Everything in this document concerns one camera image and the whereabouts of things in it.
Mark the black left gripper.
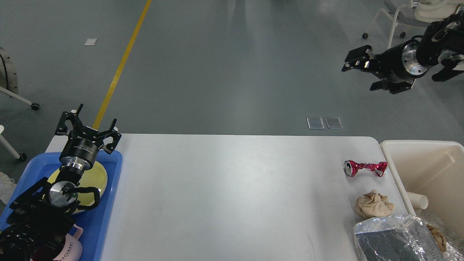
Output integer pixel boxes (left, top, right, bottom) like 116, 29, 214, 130
56, 104, 121, 170

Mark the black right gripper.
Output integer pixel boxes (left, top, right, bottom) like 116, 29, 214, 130
341, 40, 429, 94

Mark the crushed red can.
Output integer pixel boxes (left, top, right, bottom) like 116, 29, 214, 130
343, 160, 388, 177

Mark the pink mug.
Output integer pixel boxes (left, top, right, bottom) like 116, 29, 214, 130
30, 224, 83, 261

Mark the white paper cup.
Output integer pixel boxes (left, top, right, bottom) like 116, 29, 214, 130
406, 192, 429, 210

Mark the brown paper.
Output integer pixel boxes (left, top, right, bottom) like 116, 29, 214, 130
354, 190, 395, 219
426, 224, 447, 253

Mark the aluminium foil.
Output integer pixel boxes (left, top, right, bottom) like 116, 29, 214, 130
416, 209, 464, 261

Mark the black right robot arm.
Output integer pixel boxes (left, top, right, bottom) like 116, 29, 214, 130
342, 11, 464, 94

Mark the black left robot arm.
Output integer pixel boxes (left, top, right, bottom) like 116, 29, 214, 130
1, 104, 121, 261

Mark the white office chair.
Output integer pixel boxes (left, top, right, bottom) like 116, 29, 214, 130
361, 0, 464, 49

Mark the right floor outlet plate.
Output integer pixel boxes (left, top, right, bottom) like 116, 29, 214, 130
325, 117, 344, 129

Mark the floor outlet plate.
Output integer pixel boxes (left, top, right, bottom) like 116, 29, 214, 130
307, 117, 325, 129
325, 117, 344, 129

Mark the left floor outlet plate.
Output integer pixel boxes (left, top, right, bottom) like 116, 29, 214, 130
307, 117, 325, 129

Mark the blue plastic tray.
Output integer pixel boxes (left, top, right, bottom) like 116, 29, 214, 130
1, 151, 123, 261

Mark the left background chair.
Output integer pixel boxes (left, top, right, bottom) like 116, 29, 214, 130
0, 48, 40, 162

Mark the beige plastic bin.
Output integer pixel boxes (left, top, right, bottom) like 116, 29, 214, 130
381, 140, 464, 237

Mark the clear plastic wrap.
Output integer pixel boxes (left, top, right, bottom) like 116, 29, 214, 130
353, 214, 445, 261

